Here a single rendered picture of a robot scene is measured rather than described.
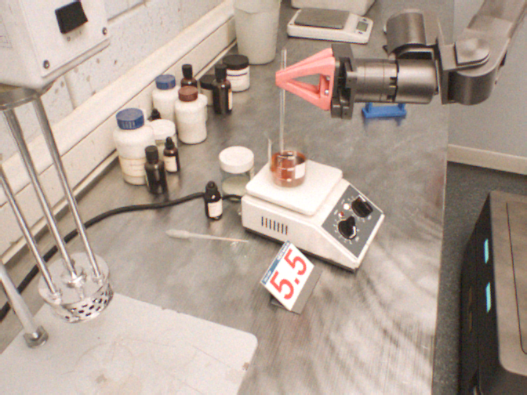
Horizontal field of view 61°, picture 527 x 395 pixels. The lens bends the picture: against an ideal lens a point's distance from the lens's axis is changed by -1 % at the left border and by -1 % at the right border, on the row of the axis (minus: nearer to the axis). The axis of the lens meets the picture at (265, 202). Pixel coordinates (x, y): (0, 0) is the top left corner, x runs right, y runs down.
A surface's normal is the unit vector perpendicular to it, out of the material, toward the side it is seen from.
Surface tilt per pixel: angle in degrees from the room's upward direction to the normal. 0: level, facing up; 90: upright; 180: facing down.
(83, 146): 90
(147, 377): 0
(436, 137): 0
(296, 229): 90
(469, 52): 34
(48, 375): 0
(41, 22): 90
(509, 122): 90
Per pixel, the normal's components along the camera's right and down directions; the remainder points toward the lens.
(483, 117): -0.32, 0.61
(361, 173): 0.00, -0.77
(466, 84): -0.36, 0.91
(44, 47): 0.95, 0.21
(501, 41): -0.33, -0.34
